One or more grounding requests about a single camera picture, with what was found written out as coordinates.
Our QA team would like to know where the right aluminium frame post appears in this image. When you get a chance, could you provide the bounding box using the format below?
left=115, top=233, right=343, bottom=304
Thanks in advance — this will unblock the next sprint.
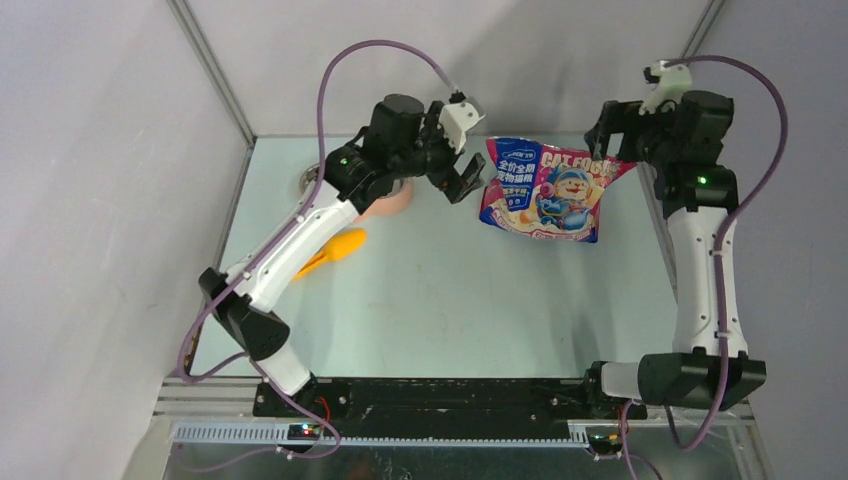
left=639, top=0, right=725, bottom=150

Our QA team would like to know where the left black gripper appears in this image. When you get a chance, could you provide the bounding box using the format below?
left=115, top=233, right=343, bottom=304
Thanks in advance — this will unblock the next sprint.
left=389, top=101, right=483, bottom=202

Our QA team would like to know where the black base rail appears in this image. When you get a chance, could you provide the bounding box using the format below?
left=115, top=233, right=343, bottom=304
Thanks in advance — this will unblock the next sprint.
left=294, top=377, right=624, bottom=439

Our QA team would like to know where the white cable duct strip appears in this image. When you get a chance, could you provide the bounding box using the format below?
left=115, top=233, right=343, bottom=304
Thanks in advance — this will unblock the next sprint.
left=172, top=422, right=589, bottom=448

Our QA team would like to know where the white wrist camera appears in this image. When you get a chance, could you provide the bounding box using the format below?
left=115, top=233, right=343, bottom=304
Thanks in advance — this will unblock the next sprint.
left=640, top=60, right=692, bottom=115
left=438, top=98, right=486, bottom=154

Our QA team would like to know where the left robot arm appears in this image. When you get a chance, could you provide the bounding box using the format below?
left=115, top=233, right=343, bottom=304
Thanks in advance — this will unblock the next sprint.
left=199, top=93, right=486, bottom=417

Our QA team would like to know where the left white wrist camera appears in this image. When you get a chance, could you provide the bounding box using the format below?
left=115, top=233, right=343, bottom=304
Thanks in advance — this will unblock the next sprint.
left=438, top=98, right=486, bottom=154

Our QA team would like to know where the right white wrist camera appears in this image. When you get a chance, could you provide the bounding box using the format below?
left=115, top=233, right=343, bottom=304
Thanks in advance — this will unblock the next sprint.
left=640, top=60, right=692, bottom=115

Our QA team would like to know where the pink double pet bowl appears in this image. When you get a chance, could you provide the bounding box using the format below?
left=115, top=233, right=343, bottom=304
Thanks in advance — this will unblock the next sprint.
left=299, top=164, right=414, bottom=223

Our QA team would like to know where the colourful cat food bag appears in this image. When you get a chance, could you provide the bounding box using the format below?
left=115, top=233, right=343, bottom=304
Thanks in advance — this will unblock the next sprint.
left=479, top=136, right=636, bottom=243

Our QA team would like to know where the aluminium frame post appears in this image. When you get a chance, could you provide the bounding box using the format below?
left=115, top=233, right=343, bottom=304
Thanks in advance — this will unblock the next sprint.
left=639, top=0, right=725, bottom=150
left=166, top=0, right=257, bottom=148

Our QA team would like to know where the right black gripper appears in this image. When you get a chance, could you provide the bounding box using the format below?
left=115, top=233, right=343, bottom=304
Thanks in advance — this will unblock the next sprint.
left=582, top=94, right=680, bottom=170

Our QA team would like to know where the yellow plastic scoop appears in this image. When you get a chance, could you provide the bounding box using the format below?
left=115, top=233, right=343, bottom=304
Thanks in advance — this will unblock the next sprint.
left=293, top=228, right=367, bottom=280

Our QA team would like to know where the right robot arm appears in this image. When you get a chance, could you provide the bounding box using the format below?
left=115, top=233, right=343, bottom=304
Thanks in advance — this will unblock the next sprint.
left=581, top=90, right=767, bottom=418

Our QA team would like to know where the left aluminium frame post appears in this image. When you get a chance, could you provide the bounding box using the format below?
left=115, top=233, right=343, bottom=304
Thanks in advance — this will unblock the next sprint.
left=166, top=0, right=257, bottom=148

